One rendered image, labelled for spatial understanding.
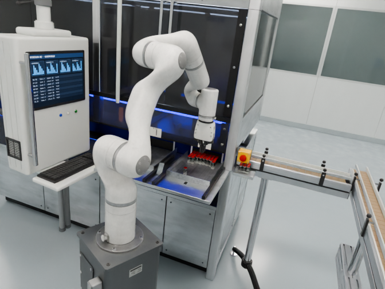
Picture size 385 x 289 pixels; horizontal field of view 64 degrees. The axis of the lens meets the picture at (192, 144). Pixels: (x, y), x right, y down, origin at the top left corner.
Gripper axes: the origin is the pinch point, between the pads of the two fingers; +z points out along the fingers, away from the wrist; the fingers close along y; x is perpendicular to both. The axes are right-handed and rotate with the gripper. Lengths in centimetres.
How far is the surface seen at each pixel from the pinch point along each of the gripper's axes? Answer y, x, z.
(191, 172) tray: 8.6, -12.7, 22.0
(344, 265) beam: -85, -16, 55
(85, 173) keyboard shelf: 67, 8, 30
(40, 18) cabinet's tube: 97, 5, -53
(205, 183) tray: -3.6, -2.1, 20.4
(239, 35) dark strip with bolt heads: -4, -28, -57
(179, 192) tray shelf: 6.1, 11.7, 22.4
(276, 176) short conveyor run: -39, -39, 23
